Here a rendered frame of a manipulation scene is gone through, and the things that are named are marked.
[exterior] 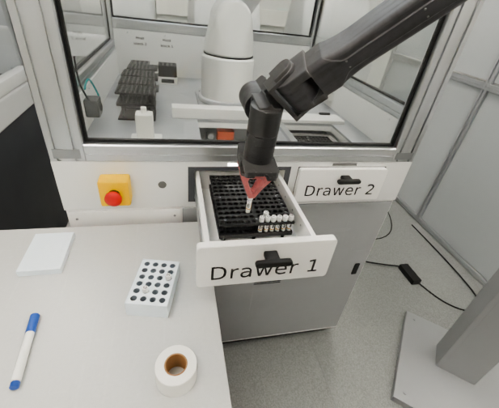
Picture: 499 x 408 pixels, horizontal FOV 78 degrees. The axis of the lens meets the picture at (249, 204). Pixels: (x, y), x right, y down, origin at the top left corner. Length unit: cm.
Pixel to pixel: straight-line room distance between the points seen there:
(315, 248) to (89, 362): 47
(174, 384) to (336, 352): 115
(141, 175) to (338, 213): 63
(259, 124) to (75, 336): 52
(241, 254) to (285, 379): 97
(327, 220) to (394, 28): 70
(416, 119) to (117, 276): 90
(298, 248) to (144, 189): 45
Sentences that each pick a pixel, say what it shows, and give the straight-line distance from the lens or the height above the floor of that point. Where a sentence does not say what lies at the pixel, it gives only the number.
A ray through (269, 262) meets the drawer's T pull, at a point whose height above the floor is 91.
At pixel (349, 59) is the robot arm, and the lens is 51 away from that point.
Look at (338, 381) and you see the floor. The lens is 157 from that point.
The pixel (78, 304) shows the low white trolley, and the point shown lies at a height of 76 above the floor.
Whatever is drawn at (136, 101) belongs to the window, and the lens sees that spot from 79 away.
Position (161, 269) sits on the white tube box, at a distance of 73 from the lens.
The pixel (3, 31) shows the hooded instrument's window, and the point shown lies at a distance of 169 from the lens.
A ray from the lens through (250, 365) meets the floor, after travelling 151.
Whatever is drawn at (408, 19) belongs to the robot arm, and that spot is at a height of 132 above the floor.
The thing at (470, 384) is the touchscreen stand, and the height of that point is 4.
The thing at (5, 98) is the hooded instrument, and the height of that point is 90.
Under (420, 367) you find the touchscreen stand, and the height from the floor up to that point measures 4.
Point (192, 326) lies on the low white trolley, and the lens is 68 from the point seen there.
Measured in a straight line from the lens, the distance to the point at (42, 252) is 87.
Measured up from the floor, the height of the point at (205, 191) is 84.
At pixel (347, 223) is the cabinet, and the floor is 70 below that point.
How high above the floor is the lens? 132
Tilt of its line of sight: 34 degrees down
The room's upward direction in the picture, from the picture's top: 8 degrees clockwise
